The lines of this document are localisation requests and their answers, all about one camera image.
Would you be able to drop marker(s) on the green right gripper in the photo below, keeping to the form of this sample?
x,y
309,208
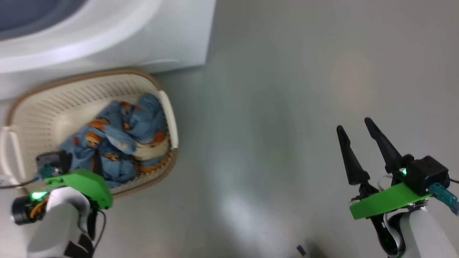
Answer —
x,y
387,200

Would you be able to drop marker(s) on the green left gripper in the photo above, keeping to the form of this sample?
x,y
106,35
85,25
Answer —
x,y
89,184

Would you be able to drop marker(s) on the cream fabric garment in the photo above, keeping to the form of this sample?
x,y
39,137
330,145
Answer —
x,y
152,152

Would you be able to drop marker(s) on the blue cartoon print garment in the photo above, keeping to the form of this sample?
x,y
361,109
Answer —
x,y
143,122

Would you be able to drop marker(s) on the cream perforated laundry basket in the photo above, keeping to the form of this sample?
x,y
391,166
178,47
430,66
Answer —
x,y
53,107

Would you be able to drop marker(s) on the white front-load washing machine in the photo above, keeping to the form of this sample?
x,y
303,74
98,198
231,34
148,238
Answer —
x,y
143,36

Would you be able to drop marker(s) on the grey rubber door seal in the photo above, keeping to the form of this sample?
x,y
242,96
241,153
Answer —
x,y
28,14

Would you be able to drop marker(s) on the small black floor piece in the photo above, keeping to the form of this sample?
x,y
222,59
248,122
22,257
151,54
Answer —
x,y
301,249

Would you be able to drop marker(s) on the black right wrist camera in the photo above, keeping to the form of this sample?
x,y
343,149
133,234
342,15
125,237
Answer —
x,y
426,173

